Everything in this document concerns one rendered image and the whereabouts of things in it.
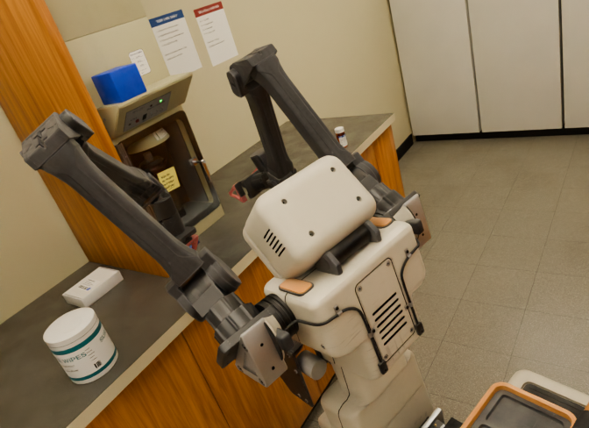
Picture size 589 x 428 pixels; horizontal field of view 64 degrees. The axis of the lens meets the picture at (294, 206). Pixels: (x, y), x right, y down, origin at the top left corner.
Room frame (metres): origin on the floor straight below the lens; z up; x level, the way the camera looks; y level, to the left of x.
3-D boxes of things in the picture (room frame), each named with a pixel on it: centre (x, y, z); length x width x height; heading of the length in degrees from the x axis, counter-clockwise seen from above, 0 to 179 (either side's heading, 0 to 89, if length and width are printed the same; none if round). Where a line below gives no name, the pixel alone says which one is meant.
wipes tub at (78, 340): (1.03, 0.64, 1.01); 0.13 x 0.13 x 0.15
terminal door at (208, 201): (1.61, 0.38, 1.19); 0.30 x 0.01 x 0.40; 138
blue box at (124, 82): (1.51, 0.39, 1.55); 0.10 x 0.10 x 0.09; 49
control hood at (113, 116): (1.57, 0.34, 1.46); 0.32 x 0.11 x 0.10; 139
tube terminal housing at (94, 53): (1.69, 0.48, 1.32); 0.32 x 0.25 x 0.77; 139
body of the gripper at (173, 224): (1.16, 0.33, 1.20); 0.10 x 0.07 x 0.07; 49
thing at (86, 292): (1.44, 0.74, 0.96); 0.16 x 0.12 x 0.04; 140
